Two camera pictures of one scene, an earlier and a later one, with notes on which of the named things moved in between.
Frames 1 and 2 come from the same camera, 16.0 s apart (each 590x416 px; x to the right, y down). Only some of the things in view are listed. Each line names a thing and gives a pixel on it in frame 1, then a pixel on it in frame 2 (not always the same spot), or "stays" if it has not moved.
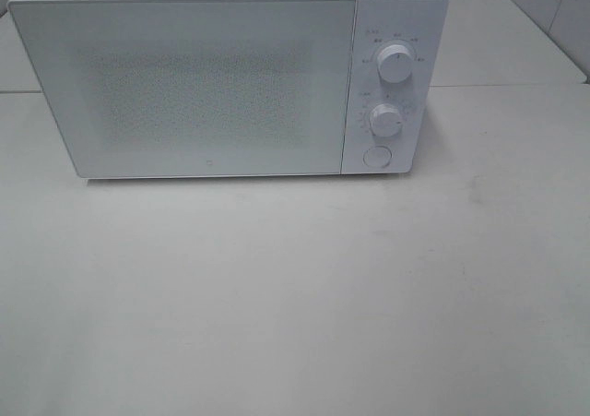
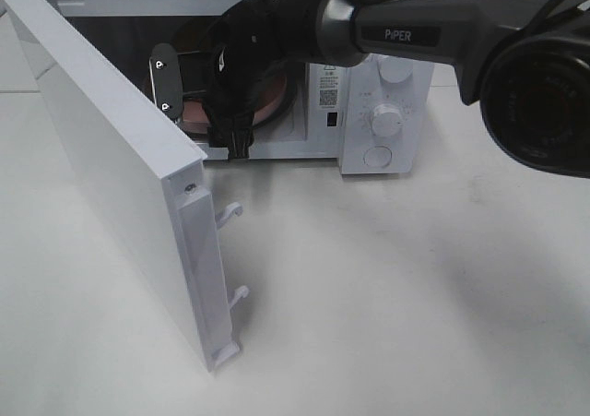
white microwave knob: (395, 63) stays
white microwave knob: (385, 120) stays
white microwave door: (196, 85) → (160, 182)
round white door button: (377, 156) stays
